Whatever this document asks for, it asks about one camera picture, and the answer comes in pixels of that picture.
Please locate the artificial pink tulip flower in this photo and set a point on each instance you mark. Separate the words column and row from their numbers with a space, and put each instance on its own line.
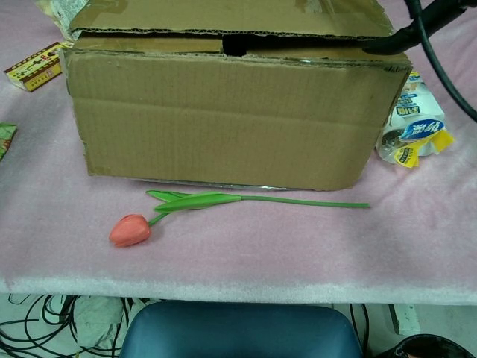
column 130, row 231

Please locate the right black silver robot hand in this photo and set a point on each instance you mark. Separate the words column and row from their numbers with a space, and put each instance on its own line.
column 395, row 41

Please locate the black waste bin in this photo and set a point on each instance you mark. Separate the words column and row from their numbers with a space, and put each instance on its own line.
column 432, row 345

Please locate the crumpled pale plastic sheet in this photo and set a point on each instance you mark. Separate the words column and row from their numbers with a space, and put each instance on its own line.
column 97, row 320

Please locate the clear bag of snacks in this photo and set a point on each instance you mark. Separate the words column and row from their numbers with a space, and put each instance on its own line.
column 59, row 15

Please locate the toilet paper roll pack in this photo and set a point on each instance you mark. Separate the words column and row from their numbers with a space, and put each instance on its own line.
column 410, row 112

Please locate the pink foam table cover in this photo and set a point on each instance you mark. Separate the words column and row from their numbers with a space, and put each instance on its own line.
column 261, row 253

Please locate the brown cardboard shipping box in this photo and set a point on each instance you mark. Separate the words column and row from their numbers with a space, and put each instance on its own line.
column 223, row 123

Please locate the green snack packet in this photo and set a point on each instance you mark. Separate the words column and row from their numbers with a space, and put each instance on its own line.
column 5, row 139

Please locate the small red yellow carton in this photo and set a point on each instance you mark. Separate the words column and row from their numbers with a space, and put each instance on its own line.
column 35, row 67

